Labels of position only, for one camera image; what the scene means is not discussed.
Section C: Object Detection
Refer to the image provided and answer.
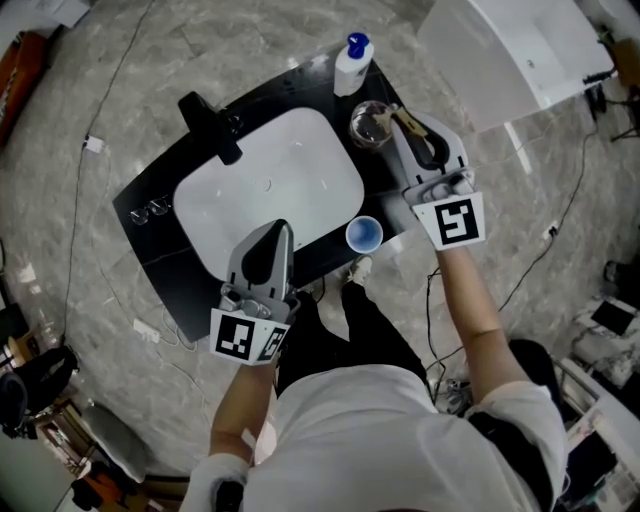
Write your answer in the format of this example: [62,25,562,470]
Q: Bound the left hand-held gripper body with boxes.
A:
[209,282,301,365]

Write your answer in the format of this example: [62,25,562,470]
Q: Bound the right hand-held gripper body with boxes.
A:
[402,167,489,251]

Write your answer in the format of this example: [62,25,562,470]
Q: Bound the wooden brush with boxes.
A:
[374,102,427,137]

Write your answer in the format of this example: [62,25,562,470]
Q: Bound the clear glass cup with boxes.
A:
[348,99,394,150]

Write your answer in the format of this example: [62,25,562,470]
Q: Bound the person's right forearm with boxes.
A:
[433,243,512,404]

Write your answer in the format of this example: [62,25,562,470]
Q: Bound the person's left forearm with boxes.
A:
[208,358,279,460]

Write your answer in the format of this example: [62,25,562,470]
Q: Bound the blue plastic cup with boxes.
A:
[345,215,385,254]

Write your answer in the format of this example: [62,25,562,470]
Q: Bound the person's right white shoe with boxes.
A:
[347,254,374,288]

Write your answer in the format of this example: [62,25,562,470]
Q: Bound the white power strip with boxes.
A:
[131,318,162,345]

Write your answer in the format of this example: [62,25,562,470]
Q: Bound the white sink basin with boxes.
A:
[172,107,365,281]

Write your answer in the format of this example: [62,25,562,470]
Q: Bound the black vanity counter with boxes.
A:
[112,53,427,344]

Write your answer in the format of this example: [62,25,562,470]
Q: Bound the eyeglasses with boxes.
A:
[128,196,172,225]

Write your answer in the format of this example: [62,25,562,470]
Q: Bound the white bottle with blue pump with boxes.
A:
[333,32,375,98]

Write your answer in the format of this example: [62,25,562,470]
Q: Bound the person's black trousers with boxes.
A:
[274,283,429,399]

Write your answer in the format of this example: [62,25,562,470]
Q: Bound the black faucet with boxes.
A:
[178,91,244,167]

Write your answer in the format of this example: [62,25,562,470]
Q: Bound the grey stool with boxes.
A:
[78,403,150,485]

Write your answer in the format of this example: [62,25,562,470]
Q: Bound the person's white shirt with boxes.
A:
[187,366,570,512]

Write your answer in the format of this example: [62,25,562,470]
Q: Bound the black tablet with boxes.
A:
[590,299,640,337]

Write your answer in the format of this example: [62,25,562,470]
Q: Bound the black bags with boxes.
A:
[0,344,80,442]

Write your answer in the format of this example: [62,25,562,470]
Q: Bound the marble table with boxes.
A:
[569,294,640,392]

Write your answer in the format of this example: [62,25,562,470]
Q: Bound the orange board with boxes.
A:
[0,30,52,147]

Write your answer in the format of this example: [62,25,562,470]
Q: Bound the white paper sheets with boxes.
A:
[19,0,92,29]

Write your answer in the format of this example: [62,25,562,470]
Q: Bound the coiled white cables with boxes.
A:
[159,303,202,352]

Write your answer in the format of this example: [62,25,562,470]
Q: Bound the long black cable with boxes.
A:
[498,123,601,312]

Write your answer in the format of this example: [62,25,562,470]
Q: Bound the black shoulder strap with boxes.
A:
[214,478,245,512]
[468,403,567,512]

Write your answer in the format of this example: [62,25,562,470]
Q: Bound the thin black floor cable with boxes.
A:
[61,0,157,347]

